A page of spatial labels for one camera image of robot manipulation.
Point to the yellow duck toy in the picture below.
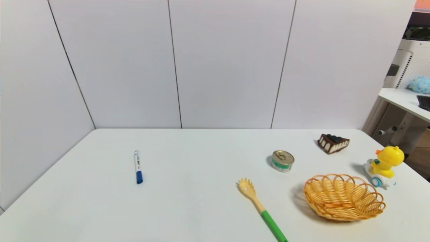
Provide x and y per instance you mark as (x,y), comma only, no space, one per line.
(388,161)

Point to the chocolate cake slice toy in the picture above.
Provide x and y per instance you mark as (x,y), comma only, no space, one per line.
(332,143)

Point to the orange poster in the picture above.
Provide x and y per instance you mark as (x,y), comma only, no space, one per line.
(422,5)

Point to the yellow woven basket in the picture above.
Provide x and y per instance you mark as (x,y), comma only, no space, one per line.
(342,198)

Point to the light blue fluffy object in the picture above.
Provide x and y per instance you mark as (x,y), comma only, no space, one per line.
(421,84)

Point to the white pegboard panel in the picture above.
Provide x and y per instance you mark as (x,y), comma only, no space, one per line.
(416,64)

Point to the white desk leg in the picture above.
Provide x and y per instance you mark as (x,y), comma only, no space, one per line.
(404,132)

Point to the small black box on pegboard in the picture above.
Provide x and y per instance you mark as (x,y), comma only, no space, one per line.
(392,70)

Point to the white side desk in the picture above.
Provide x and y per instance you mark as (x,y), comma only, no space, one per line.
(399,99)

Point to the blue capped white marker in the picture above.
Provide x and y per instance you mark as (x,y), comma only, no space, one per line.
(137,165)

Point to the small green labelled tin can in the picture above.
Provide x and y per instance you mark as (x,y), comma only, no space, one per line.
(283,161)

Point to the black flat device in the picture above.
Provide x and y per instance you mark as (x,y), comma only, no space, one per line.
(424,102)

